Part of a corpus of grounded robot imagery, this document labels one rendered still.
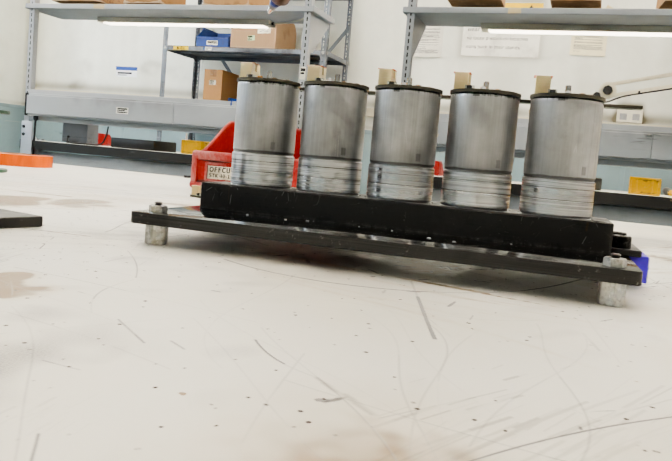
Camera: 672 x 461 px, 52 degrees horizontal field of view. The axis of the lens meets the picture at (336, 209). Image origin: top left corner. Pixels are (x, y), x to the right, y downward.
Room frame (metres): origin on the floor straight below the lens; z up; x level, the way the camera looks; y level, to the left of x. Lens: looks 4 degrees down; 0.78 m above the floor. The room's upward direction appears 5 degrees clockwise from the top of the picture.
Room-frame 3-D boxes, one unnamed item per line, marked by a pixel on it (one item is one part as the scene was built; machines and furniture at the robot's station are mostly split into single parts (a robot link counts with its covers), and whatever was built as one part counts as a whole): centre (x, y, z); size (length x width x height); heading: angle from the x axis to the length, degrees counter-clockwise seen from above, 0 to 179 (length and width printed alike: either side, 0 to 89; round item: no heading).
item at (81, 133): (3.25, 1.22, 0.80); 0.15 x 0.12 x 0.10; 1
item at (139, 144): (3.14, 0.89, 0.77); 0.24 x 0.16 x 0.04; 66
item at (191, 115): (2.94, 0.81, 0.90); 1.30 x 0.06 x 0.12; 71
